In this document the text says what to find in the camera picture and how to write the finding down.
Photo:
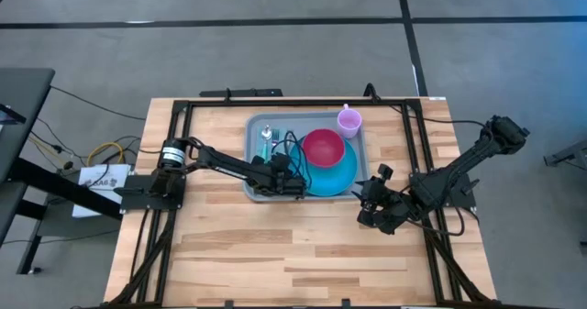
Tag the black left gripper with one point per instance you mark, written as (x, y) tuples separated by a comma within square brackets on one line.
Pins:
[(280, 184)]

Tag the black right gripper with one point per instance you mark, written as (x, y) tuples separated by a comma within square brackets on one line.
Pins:
[(390, 206)]

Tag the blue plastic plate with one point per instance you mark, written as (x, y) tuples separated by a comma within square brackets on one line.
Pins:
[(335, 180)]

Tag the magenta plastic bowl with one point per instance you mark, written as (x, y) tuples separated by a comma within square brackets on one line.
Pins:
[(323, 147)]

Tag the iridescent metal fork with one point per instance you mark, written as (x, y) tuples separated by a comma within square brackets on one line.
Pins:
[(276, 135)]

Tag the pink plastic mug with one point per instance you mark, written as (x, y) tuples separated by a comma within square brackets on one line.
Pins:
[(349, 122)]

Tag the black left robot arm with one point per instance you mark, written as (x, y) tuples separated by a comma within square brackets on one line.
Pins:
[(220, 162)]

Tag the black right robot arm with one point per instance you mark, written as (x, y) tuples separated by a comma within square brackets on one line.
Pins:
[(458, 162)]

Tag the gray plastic tray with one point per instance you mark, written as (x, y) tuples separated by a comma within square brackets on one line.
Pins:
[(293, 120)]

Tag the black power strip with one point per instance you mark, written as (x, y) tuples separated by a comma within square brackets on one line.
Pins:
[(240, 92)]

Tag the black table clamp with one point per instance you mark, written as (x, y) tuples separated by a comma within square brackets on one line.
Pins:
[(370, 92)]

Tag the white paper sheet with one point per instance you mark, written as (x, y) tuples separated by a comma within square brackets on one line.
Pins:
[(98, 180)]

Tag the gray stand leg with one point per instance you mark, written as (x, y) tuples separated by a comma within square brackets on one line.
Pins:
[(566, 154)]

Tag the black side desk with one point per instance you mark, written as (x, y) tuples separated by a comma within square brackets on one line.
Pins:
[(23, 98)]

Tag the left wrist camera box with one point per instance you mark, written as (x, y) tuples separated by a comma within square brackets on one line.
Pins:
[(280, 161)]

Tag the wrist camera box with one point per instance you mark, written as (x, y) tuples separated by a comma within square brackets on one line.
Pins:
[(384, 172), (280, 161)]

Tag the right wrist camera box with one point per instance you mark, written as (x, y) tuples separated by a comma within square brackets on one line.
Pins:
[(384, 172)]

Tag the black metal table frame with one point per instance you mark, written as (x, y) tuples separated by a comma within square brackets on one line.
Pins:
[(413, 135)]

